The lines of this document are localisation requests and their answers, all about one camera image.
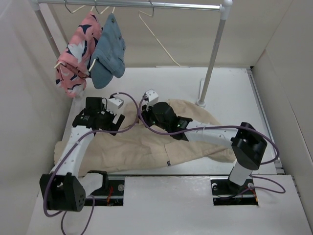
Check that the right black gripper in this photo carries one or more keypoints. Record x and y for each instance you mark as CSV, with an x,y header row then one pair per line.
x,y
145,113

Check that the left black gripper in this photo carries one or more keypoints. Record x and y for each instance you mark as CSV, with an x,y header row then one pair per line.
x,y
111,125

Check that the beige trousers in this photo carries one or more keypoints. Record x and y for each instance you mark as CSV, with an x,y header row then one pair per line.
x,y
139,148

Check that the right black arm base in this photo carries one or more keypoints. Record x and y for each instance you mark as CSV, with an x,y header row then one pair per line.
x,y
227,193

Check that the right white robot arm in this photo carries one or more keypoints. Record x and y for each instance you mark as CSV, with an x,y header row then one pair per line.
x,y
247,144

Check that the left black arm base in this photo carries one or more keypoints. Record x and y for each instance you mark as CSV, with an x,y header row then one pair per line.
x,y
111,195

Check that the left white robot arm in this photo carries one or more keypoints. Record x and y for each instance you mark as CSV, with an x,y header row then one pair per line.
x,y
62,189

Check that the wooden hanger under pink shorts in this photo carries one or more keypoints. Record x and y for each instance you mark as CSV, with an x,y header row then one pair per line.
x,y
72,12

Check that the empty wooden hanger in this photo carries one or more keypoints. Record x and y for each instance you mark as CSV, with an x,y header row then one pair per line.
x,y
153,34

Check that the wooden hanger under denim shorts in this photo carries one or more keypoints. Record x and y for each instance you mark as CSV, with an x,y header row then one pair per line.
x,y
100,13

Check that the pink floral shorts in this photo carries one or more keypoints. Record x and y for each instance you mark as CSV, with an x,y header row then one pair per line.
x,y
72,68

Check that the blue denim shorts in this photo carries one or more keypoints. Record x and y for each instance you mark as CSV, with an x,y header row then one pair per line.
x,y
107,60

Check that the metal clothes rack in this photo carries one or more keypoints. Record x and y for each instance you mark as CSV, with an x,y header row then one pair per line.
x,y
223,9

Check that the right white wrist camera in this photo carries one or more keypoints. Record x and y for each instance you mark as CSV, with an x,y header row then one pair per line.
x,y
151,97

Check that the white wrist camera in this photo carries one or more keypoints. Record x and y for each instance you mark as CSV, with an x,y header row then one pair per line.
x,y
151,97
114,104

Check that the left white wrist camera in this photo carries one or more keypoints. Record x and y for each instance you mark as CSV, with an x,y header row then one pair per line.
x,y
114,104

